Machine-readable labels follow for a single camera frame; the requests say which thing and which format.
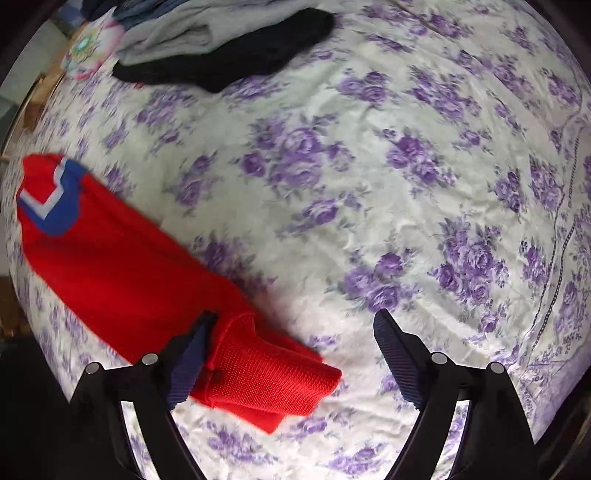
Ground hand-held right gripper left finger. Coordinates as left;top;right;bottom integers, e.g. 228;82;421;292
69;311;220;480

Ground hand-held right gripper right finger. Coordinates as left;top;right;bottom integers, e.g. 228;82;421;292
373;309;539;480

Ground red striped sweater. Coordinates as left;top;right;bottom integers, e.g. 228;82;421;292
16;154;342;435

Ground folded black pants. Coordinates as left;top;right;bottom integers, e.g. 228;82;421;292
112;8;335;92

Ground purple floral bed sheet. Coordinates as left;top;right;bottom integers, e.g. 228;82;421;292
2;0;591;480

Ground floral pink pillow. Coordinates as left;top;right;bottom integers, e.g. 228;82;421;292
60;9;125;81

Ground folded grey sweatpants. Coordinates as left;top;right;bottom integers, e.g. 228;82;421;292
115;0;305;65

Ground folded blue jeans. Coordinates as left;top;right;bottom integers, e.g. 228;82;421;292
83;0;185;24

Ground wooden bed frame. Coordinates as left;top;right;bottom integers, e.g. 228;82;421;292
23;60;65;134

